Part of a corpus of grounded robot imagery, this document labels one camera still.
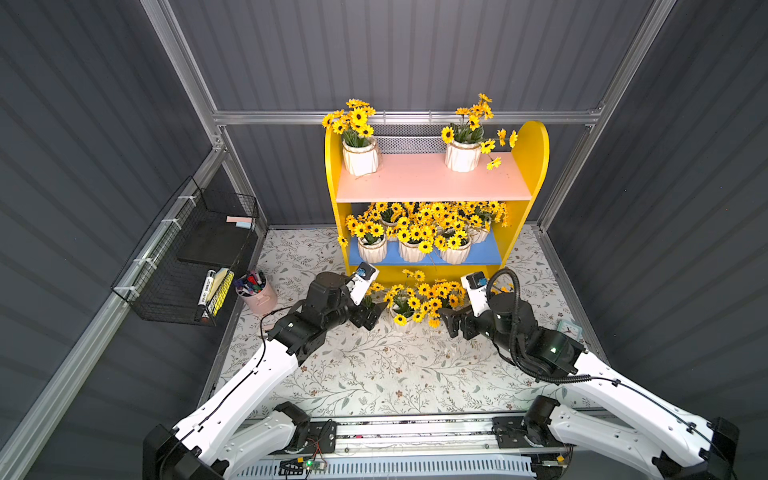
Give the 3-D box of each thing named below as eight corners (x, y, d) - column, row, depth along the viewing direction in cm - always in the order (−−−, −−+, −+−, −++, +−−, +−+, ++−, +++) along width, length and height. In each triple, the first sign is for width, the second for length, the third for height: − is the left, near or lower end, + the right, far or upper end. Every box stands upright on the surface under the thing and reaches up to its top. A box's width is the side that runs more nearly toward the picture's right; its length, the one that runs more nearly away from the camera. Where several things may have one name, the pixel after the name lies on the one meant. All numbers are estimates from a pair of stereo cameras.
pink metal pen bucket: (249, 315, 98) (230, 292, 87) (256, 295, 103) (239, 270, 92) (276, 315, 98) (261, 292, 87) (282, 295, 103) (268, 270, 92)
